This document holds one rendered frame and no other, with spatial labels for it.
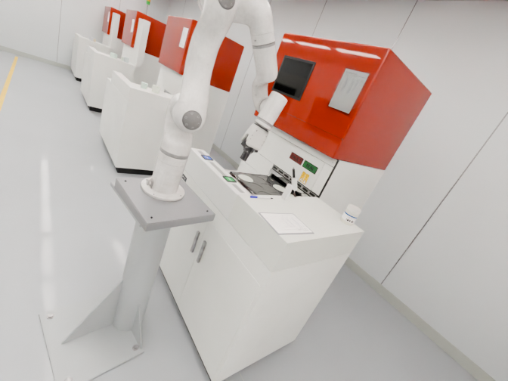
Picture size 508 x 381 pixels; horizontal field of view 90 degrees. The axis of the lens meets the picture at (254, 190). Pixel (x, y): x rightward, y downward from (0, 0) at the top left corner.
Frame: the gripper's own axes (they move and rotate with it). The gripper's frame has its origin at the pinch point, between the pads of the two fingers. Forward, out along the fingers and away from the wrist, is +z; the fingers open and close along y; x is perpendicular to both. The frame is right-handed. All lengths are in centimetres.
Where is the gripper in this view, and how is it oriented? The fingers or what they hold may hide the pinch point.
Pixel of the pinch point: (244, 156)
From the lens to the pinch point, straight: 120.6
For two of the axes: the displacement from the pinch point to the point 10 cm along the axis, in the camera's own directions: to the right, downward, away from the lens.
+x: 5.6, 5.1, -6.6
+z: -5.1, 8.3, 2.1
